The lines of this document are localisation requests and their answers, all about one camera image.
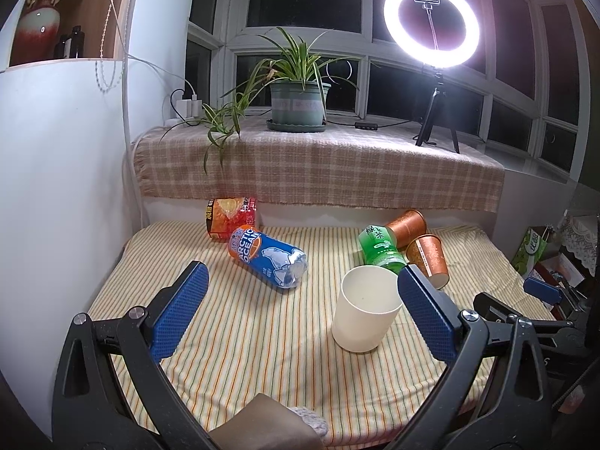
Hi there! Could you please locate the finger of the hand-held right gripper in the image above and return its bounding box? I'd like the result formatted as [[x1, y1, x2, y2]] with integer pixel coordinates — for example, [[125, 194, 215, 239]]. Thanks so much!
[[472, 292, 575, 333], [523, 276, 587, 312]]

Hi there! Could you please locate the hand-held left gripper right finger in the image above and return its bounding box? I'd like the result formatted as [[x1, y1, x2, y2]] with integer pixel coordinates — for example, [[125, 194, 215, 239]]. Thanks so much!
[[397, 264, 556, 450]]

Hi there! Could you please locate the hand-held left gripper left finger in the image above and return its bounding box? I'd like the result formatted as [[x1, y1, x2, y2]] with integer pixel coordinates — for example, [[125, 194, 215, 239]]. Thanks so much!
[[51, 260, 221, 450]]

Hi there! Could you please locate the white cup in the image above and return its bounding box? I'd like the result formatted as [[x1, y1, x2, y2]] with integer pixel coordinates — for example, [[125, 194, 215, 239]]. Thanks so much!
[[332, 265, 404, 352]]

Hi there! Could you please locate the copper paper cup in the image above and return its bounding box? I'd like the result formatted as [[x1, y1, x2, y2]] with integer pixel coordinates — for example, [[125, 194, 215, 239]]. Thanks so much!
[[385, 209, 428, 249], [405, 233, 450, 289]]

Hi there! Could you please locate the green box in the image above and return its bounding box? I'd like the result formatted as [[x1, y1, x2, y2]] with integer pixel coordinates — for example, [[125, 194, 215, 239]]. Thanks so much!
[[511, 227, 554, 275]]

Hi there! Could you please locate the lace cloth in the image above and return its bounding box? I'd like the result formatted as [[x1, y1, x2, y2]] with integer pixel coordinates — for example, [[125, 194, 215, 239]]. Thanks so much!
[[558, 214, 600, 268]]

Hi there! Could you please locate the green tea bottle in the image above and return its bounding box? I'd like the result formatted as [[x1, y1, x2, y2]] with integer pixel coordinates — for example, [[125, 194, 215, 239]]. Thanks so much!
[[358, 225, 408, 276]]

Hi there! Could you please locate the striped cloth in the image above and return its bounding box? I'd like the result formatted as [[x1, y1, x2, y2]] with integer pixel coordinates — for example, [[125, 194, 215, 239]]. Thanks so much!
[[87, 219, 554, 448]]

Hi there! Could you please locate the blue soda can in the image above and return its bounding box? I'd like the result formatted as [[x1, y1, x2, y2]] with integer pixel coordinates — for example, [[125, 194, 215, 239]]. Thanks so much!
[[228, 225, 309, 290]]

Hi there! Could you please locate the brown flat object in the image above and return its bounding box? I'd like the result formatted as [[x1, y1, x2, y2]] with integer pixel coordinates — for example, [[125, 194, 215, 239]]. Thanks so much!
[[208, 394, 324, 450]]

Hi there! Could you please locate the grey knitted cloth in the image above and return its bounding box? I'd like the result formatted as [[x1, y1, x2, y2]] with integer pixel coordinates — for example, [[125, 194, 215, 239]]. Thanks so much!
[[288, 405, 329, 439]]

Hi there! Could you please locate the plaid cloth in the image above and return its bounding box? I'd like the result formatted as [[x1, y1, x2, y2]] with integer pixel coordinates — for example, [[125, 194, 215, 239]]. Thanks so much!
[[132, 115, 506, 214]]

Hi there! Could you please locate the black tripod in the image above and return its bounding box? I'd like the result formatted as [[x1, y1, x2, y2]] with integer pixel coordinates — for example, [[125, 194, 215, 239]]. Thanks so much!
[[415, 71, 461, 154]]

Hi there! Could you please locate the green pot saucer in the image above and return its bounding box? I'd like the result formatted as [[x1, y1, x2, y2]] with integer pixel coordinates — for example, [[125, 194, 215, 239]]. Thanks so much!
[[266, 118, 329, 133]]

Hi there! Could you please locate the green plant pot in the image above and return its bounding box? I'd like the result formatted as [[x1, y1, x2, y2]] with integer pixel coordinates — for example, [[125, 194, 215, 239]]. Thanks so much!
[[269, 79, 332, 125]]

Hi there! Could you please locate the green spider plant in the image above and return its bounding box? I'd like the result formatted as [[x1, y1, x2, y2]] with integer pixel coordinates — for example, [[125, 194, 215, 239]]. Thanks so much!
[[162, 27, 362, 174]]

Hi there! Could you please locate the dark bottle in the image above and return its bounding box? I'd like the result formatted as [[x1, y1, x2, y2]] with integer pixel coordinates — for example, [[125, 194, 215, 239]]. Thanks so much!
[[54, 25, 85, 59]]

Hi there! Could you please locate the phone clamp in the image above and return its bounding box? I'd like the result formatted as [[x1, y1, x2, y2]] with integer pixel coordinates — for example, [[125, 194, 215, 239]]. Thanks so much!
[[412, 0, 441, 52]]

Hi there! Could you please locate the red ceramic vase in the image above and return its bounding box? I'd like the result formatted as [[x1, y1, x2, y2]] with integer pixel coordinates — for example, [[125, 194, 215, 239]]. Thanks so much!
[[10, 0, 76, 66]]

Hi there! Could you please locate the white cable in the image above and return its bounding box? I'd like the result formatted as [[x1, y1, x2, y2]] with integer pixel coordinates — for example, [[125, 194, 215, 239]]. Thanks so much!
[[96, 0, 198, 101]]

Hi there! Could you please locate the white ring light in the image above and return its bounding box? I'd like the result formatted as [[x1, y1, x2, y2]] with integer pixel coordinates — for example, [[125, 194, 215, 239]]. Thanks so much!
[[383, 0, 481, 70]]

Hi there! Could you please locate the white bead chain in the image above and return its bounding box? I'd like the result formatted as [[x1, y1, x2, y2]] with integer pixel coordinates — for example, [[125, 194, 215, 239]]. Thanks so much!
[[95, 0, 123, 92]]

